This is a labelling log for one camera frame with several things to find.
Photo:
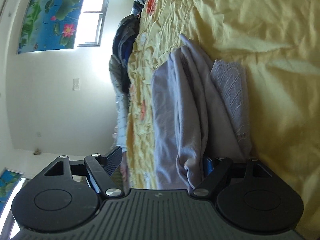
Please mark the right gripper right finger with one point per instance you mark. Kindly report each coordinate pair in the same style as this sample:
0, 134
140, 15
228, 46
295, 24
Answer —
251, 197

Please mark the dark folded clothes pile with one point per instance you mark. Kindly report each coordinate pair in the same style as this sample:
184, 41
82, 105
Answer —
126, 35

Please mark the white wall switch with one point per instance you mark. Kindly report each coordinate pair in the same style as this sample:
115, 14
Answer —
76, 84

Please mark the window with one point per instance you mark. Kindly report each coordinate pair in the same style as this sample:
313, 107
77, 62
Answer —
90, 24

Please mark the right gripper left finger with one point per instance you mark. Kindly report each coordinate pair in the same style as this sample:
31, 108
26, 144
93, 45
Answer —
67, 194

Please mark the lotus flower wall poster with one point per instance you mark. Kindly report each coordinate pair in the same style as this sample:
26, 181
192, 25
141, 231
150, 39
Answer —
49, 25

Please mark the yellow cartoon quilt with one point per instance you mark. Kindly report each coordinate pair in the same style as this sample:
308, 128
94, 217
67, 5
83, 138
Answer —
277, 41

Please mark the lavender long sleeve shirt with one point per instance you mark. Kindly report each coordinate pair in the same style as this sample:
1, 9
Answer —
200, 109

